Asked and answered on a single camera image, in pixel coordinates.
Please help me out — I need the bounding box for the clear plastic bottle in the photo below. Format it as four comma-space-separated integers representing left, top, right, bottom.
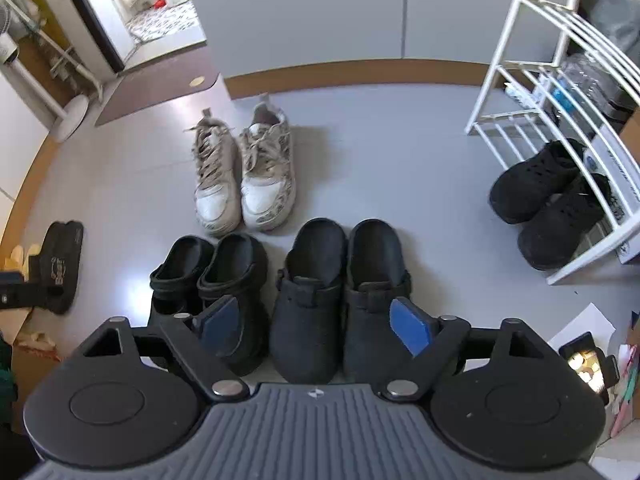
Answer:
557, 51, 623, 113

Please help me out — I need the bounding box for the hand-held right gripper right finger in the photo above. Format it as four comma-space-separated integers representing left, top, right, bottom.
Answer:
383, 296, 550, 402

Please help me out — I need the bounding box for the smartphone with lit screen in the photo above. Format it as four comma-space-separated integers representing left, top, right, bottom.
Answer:
557, 331, 622, 407

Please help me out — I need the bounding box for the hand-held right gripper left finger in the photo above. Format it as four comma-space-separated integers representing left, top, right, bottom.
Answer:
82, 295, 251, 403

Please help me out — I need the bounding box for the white lace-up sneaker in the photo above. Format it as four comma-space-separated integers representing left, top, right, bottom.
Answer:
238, 101, 297, 232
192, 107, 242, 237

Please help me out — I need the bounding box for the brown floor mat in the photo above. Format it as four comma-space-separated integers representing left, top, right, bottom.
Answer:
94, 46, 222, 128

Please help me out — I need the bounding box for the white shoe rack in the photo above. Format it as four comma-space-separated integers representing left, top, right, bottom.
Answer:
465, 0, 640, 287

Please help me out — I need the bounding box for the dark grey buckle clog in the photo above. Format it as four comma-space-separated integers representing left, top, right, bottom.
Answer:
269, 217, 349, 384
341, 218, 414, 387

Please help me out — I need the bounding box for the white paper sheet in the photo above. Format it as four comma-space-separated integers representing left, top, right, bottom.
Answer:
546, 301, 618, 357

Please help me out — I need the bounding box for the black printed slipper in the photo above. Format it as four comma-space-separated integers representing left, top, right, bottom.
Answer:
27, 220, 85, 316

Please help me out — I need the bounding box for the low cardboard box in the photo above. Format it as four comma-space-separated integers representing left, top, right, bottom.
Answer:
9, 305, 65, 436

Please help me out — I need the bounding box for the grey cloth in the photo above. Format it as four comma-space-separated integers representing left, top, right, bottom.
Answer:
582, 0, 640, 46

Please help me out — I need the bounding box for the white standing fan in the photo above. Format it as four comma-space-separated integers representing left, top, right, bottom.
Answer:
0, 0, 104, 143

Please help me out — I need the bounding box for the yellow cloth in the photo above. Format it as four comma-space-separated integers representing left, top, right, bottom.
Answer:
2, 243, 42, 272

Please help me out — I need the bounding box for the black mesh sneaker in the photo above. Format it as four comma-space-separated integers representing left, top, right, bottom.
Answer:
488, 138, 587, 226
516, 172, 613, 272

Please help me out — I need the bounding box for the black chunky strap sandal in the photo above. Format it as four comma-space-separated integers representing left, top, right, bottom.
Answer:
196, 232, 271, 377
148, 235, 217, 356

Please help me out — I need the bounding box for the brown cardboard box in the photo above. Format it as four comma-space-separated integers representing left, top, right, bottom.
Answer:
617, 107, 640, 141

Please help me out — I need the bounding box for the pink pen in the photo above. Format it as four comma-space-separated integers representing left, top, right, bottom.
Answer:
609, 344, 640, 438

